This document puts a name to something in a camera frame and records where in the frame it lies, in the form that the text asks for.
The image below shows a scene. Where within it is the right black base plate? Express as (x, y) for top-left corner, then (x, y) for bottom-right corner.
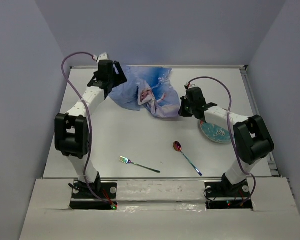
(203, 180), (253, 210)

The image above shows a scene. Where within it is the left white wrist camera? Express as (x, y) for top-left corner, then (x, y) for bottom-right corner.
(92, 52), (109, 63)

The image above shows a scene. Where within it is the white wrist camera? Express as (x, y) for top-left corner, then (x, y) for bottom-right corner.
(184, 82), (196, 90)
(92, 52), (109, 63)

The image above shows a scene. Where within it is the silver front table rail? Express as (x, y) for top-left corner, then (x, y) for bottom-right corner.
(42, 175), (282, 182)

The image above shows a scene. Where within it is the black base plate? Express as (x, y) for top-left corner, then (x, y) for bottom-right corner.
(203, 180), (253, 210)
(68, 180), (118, 211)

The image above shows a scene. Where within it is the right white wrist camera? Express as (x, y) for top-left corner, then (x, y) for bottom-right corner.
(184, 82), (196, 90)

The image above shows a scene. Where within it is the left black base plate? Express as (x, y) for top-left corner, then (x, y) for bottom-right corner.
(68, 180), (118, 211)

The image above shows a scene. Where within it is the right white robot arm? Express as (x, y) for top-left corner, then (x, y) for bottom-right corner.
(179, 87), (275, 197)

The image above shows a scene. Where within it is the blue princess print cloth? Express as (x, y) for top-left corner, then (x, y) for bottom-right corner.
(109, 66), (181, 119)

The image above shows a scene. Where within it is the iridescent fork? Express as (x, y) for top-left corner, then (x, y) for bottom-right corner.
(119, 156), (161, 174)

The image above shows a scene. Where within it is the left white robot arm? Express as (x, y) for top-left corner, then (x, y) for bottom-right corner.
(54, 59), (127, 198)

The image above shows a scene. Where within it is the red and blue plate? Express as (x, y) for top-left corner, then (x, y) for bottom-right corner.
(199, 120), (231, 144)

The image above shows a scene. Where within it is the iridescent spoon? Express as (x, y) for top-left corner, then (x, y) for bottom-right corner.
(172, 141), (203, 177)

